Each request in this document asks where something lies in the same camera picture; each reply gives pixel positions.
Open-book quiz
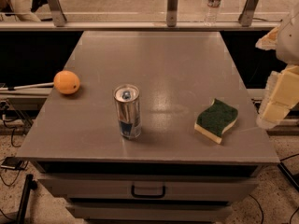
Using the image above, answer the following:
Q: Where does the orange fruit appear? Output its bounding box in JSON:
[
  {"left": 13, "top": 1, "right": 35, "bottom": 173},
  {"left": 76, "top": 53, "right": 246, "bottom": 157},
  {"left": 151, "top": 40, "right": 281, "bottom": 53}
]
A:
[{"left": 53, "top": 71, "right": 80, "bottom": 95}]

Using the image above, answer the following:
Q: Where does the black drawer handle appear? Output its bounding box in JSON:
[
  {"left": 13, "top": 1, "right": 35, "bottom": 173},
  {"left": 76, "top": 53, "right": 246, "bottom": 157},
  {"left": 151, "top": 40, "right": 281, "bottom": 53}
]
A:
[{"left": 131, "top": 185, "right": 166, "bottom": 199}]

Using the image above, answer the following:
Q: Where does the clear plastic water bottle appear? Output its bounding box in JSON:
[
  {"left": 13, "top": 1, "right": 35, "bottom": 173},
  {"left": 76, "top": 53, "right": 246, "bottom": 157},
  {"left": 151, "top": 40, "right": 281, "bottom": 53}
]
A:
[{"left": 204, "top": 0, "right": 221, "bottom": 26}]

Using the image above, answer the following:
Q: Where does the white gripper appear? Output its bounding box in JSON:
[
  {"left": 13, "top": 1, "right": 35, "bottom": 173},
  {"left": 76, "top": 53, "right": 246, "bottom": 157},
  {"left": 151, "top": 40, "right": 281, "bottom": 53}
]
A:
[{"left": 255, "top": 3, "right": 299, "bottom": 130}]

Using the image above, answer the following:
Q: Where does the person in beige clothes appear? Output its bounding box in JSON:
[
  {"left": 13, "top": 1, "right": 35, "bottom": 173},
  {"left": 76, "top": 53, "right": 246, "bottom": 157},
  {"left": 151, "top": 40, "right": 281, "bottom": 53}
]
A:
[{"left": 0, "top": 0, "right": 40, "bottom": 21}]

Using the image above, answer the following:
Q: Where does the green yellow sponge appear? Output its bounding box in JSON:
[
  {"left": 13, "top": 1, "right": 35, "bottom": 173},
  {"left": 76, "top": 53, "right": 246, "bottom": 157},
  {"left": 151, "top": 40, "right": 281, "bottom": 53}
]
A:
[{"left": 194, "top": 99, "right": 238, "bottom": 144}]

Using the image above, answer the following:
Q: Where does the black floor stand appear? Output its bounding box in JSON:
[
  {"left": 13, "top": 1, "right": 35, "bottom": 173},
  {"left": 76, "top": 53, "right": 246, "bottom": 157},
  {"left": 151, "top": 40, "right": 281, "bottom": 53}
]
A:
[{"left": 16, "top": 174, "right": 37, "bottom": 224}]

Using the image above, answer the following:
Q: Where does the white rod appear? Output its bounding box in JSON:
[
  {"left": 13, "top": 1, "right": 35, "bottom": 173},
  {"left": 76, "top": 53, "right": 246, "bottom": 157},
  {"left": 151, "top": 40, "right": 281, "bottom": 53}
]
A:
[{"left": 0, "top": 82, "right": 54, "bottom": 91}]

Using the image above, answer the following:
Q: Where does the grey lower drawer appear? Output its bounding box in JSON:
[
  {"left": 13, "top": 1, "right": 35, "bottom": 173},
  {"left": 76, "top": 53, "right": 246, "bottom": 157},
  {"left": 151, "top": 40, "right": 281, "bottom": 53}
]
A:
[{"left": 66, "top": 203, "right": 232, "bottom": 222}]

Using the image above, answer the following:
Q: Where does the silver blue redbull can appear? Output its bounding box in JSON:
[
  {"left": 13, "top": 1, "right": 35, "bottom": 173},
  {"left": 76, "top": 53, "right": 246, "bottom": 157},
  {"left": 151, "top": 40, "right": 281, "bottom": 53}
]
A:
[{"left": 113, "top": 84, "right": 141, "bottom": 139}]

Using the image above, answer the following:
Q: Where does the grey drawer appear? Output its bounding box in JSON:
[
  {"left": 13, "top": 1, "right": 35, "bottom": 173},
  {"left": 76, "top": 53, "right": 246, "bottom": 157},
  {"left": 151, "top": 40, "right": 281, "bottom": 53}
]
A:
[
  {"left": 66, "top": 203, "right": 232, "bottom": 222},
  {"left": 39, "top": 175, "right": 258, "bottom": 203}
]

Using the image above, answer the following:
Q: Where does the grey upper drawer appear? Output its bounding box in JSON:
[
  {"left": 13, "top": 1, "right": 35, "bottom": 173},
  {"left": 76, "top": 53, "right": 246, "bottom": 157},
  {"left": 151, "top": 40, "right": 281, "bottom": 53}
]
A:
[{"left": 39, "top": 175, "right": 258, "bottom": 203}]

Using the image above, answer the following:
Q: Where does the metal railing frame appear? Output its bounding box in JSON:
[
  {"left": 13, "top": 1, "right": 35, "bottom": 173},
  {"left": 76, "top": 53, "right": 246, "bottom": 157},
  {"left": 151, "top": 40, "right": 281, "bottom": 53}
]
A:
[{"left": 0, "top": 0, "right": 282, "bottom": 31}]

